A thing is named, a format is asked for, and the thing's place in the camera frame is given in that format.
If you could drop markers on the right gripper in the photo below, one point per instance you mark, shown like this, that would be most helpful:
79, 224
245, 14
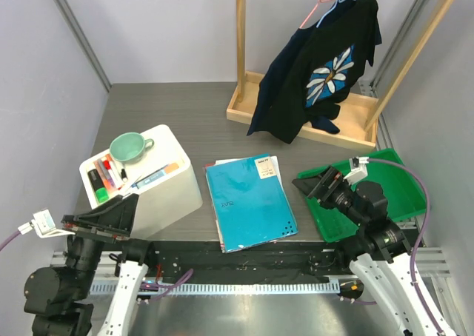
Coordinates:
312, 186

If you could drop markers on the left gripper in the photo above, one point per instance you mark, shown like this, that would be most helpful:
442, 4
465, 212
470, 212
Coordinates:
112, 219

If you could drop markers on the black flower print t shirt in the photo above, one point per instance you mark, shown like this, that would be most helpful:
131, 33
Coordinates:
327, 66

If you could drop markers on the light blue hanger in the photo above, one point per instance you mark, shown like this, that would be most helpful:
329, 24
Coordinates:
334, 6

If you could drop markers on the navy blue t shirt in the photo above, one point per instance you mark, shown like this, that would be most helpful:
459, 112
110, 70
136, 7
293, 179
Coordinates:
273, 80

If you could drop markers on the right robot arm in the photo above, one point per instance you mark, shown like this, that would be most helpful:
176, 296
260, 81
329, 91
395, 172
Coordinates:
378, 254

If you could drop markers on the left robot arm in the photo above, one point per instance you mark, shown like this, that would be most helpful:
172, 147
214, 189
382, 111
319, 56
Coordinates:
55, 294

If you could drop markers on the green black highlighter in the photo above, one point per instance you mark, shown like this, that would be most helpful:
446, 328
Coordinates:
97, 185

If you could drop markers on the orange marker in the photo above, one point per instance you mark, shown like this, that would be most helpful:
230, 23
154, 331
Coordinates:
103, 174

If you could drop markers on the white storage box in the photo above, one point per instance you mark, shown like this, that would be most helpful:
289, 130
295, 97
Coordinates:
163, 202

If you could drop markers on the red marker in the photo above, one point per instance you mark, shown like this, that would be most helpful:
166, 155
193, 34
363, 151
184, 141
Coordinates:
106, 163

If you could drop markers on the teal notebook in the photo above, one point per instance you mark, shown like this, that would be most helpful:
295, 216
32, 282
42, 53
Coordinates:
248, 203

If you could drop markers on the mint green cup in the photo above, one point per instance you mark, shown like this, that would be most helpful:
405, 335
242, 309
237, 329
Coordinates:
130, 147

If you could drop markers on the wooden clothes rack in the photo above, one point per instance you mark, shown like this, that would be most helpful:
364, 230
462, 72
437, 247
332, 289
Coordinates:
359, 115

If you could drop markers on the green plastic tray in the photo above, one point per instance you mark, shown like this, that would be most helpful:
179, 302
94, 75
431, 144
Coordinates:
389, 194

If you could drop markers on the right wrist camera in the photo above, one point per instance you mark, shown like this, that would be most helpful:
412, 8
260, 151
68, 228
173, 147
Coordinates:
358, 170

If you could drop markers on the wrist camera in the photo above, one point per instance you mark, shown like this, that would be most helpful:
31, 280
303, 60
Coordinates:
358, 170
43, 225

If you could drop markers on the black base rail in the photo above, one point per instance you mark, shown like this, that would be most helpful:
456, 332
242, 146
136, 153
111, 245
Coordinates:
284, 262

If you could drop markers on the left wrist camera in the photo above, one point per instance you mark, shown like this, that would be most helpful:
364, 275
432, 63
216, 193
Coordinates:
43, 225

